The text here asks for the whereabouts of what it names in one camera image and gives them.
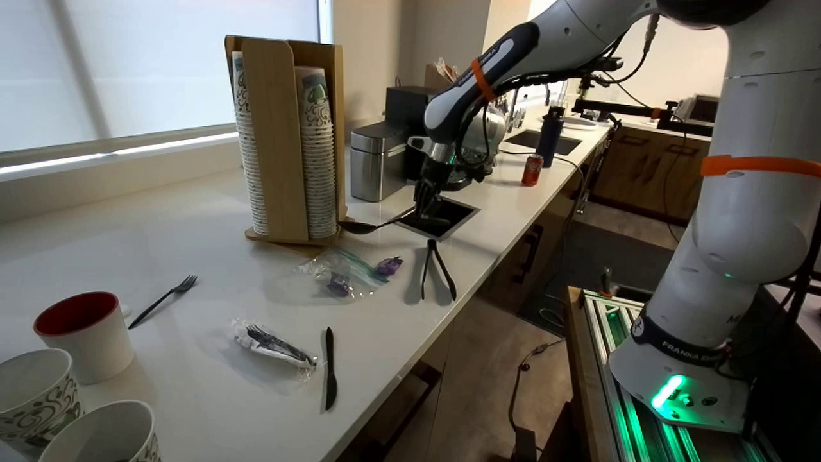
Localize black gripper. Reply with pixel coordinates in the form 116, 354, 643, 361
414, 136, 479, 205

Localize large black spoon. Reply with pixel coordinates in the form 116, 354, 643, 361
339, 208, 416, 234

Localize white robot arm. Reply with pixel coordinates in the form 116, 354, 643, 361
414, 0, 769, 208

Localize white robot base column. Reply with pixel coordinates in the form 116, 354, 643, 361
608, 0, 821, 434

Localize black plastic tongs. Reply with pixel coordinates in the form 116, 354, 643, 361
419, 238, 459, 299

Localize silver coffee canister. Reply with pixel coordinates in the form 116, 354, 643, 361
348, 123, 406, 202

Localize red can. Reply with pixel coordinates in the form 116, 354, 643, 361
522, 153, 545, 187

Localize dark water bottle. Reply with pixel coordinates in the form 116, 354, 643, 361
537, 104, 565, 166

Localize clear bag with purple item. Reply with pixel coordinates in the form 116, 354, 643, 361
306, 246, 404, 299

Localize wooden paper cup dispenser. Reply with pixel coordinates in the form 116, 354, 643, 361
223, 35, 345, 246

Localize black plastic knife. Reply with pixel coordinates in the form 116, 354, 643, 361
324, 325, 339, 409

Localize red-lined white mug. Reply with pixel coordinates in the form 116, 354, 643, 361
34, 291, 134, 385

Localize patterned paper cup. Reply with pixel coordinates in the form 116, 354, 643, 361
38, 399, 162, 462
0, 349, 82, 456

